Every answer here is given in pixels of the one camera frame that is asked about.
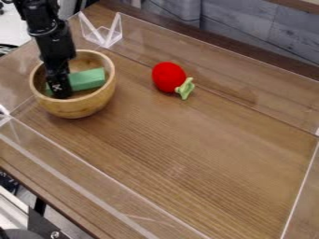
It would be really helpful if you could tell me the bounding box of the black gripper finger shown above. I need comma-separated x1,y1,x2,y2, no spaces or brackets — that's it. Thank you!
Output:
47,73,72,99

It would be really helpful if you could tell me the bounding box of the clear acrylic table barrier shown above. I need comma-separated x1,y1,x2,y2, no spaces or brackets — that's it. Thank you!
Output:
0,17,319,239

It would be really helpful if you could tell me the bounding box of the green rectangular block stick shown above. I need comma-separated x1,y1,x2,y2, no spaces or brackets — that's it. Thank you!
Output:
58,67,106,94

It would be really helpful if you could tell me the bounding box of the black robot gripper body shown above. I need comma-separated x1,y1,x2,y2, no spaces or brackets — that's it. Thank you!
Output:
12,0,76,74

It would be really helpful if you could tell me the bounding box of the light wooden bowl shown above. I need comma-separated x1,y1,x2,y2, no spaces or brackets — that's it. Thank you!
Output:
28,49,116,119

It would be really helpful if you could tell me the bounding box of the black table clamp mount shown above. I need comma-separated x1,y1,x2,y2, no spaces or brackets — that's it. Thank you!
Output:
0,197,71,239

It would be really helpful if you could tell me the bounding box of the grey post behind table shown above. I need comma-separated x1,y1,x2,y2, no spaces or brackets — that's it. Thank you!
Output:
56,0,66,20

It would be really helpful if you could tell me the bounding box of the red plush strawberry toy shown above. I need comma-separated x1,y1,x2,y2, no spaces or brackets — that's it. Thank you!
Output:
152,62,195,100

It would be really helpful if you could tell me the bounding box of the clear acrylic corner bracket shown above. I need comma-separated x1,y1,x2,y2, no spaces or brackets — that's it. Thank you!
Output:
79,12,123,49

